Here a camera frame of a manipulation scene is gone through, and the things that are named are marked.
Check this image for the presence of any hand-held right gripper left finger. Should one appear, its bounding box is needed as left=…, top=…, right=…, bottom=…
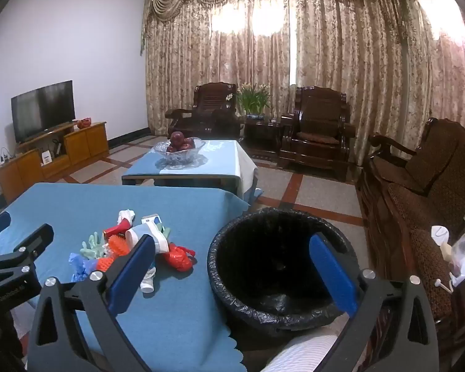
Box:
left=27, top=234, right=163, bottom=372

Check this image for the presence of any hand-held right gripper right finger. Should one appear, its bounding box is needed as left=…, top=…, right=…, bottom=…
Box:
left=309, top=233, right=439, bottom=372

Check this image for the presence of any orange spiky rubber toy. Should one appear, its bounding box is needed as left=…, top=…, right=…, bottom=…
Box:
left=96, top=234, right=131, bottom=272

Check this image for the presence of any white paper cup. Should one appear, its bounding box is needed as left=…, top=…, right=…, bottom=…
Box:
left=125, top=223, right=169, bottom=255

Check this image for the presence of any green rubber glove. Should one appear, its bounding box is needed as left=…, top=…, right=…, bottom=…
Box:
left=79, top=232, right=113, bottom=259

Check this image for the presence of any red plastic bag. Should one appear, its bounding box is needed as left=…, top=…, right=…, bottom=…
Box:
left=164, top=242, right=197, bottom=273

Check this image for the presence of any blue rubber glove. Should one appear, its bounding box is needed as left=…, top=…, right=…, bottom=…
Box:
left=69, top=252, right=100, bottom=283

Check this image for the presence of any trash bin with black bag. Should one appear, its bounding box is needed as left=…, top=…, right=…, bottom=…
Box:
left=207, top=207, right=361, bottom=338

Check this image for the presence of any red paper cup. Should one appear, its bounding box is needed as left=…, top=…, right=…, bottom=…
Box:
left=103, top=219, right=134, bottom=240

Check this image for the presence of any white and blue carton box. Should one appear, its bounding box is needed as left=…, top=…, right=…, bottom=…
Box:
left=141, top=213, right=172, bottom=241

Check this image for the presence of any blue tablecloth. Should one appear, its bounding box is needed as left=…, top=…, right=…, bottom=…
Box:
left=0, top=182, right=253, bottom=372

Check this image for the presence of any person's white pants leg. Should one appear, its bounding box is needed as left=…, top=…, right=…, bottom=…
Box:
left=263, top=333, right=347, bottom=372

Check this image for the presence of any coffee table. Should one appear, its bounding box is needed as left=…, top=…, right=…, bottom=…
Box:
left=121, top=174, right=240, bottom=199

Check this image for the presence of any wooden television cabinet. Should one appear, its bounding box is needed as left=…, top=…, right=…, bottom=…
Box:
left=0, top=121, right=110, bottom=204

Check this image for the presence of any dark wooden sofa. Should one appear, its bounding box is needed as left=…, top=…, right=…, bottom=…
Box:
left=356, top=117, right=465, bottom=320

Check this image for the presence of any flat screen television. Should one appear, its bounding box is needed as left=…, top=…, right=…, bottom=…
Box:
left=11, top=81, right=76, bottom=144

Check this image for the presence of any glass fruit bowl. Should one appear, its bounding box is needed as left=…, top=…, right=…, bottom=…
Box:
left=154, top=137, right=206, bottom=170

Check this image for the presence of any light blue table cloth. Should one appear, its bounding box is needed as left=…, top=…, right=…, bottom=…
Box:
left=122, top=139, right=264, bottom=203

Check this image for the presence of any dark wooden armchair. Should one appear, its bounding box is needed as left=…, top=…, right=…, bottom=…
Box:
left=277, top=85, right=357, bottom=182
left=166, top=82, right=246, bottom=141

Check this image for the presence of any dark wooden side table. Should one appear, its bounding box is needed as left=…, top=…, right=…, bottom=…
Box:
left=242, top=115, right=283, bottom=159

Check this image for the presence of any potted narcissus plant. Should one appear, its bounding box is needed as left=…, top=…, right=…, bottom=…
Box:
left=236, top=83, right=272, bottom=119

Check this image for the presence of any floral beige curtain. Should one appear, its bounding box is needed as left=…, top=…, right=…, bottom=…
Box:
left=143, top=0, right=465, bottom=159

